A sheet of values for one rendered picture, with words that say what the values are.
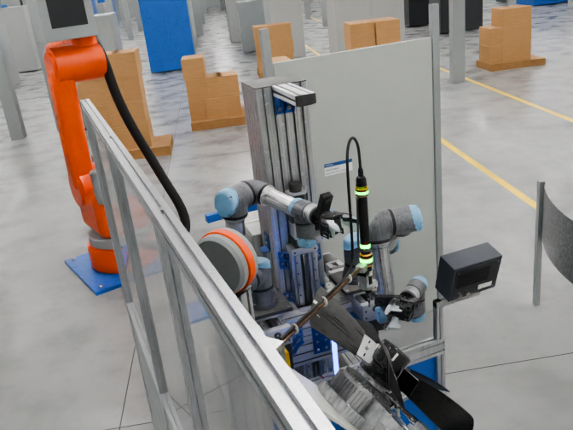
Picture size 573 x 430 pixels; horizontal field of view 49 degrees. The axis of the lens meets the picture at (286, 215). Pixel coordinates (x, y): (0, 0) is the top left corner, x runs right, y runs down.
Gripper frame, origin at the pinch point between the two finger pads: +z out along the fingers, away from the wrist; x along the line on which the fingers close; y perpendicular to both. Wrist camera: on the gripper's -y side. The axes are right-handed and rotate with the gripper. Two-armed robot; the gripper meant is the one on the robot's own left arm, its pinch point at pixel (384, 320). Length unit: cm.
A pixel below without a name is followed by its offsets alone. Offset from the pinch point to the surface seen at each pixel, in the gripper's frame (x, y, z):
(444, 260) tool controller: -7.3, 8.8, -45.9
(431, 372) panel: 49, 10, -39
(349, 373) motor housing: -1.0, 2.4, 37.4
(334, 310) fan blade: -20.3, -6.6, 31.5
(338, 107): -38, -96, -150
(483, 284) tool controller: 7, 24, -58
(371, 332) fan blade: 0.2, -1.4, 9.6
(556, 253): 50, 39, -192
